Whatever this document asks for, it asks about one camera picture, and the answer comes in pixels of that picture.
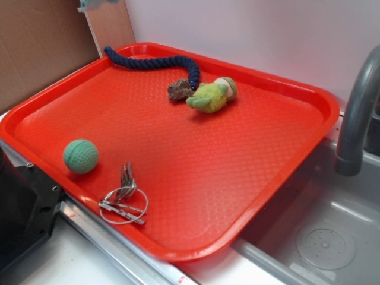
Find light blue terry cloth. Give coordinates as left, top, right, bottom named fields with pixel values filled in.
left=77, top=0, right=119, bottom=13

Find red plastic tray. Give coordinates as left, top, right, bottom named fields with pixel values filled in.
left=1, top=55, right=339, bottom=263

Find green plush toy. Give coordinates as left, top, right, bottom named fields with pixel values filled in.
left=186, top=77, right=238, bottom=113

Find brown rock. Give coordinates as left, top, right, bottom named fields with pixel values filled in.
left=167, top=79, right=194, bottom=102

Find green dimpled ball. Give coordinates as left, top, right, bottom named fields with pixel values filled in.
left=63, top=139, right=99, bottom=175

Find light wooden board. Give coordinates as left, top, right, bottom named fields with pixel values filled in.
left=82, top=1, right=136, bottom=57

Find grey faucet spout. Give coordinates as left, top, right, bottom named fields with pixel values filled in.
left=334, top=46, right=379, bottom=176

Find grey sink basin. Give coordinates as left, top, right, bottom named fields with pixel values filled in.
left=233, top=140, right=379, bottom=284

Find brown cardboard panel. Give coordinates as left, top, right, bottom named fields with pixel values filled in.
left=1, top=1, right=99, bottom=113

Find dark blue twisted rope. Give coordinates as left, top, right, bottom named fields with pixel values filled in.
left=103, top=46, right=201, bottom=91

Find silver keys on wire ring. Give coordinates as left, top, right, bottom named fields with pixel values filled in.
left=98, top=161, right=149, bottom=226

